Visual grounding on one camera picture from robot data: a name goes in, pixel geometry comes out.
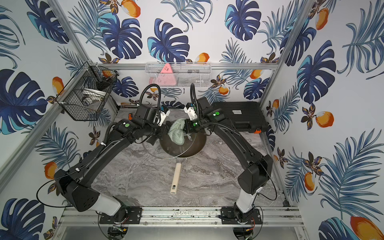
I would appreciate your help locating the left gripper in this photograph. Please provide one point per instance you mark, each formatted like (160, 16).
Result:
(157, 130)

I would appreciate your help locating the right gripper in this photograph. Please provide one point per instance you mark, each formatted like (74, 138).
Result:
(188, 129)

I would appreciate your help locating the green fluffy cloth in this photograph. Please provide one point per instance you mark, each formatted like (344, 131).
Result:
(177, 132)

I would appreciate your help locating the glass pot lid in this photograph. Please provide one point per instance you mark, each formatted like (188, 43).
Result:
(165, 149)

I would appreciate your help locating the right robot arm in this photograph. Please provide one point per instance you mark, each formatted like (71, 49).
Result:
(257, 168)

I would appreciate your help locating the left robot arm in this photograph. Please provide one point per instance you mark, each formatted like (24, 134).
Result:
(75, 184)

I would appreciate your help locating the white mesh shelf basket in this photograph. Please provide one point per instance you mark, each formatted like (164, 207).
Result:
(197, 73)

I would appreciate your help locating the pink triangular object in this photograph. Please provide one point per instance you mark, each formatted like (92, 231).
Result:
(166, 77)

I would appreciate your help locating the black tool case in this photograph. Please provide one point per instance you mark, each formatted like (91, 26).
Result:
(246, 116)

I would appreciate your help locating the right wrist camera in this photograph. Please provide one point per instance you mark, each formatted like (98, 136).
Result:
(191, 111)

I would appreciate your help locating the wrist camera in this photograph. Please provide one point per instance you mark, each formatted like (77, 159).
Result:
(164, 113)
(191, 111)

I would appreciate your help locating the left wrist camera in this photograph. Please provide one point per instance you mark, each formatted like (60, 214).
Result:
(164, 113)

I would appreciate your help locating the frying pan with cream handle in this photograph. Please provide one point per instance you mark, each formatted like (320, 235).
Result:
(176, 176)

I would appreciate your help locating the black wire basket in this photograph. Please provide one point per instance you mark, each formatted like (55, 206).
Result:
(85, 96)

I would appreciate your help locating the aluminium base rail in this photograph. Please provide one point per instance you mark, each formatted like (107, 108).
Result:
(187, 217)

